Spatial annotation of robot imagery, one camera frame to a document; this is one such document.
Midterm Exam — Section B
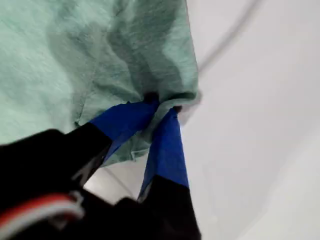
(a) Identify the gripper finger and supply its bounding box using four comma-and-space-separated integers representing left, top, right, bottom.
62, 93, 161, 187
138, 106, 202, 240

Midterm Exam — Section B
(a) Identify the red white servo wire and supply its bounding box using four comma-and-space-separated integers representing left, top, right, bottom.
0, 191, 86, 238

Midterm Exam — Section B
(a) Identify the pale green T-shirt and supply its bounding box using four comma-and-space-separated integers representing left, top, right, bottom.
0, 0, 202, 168

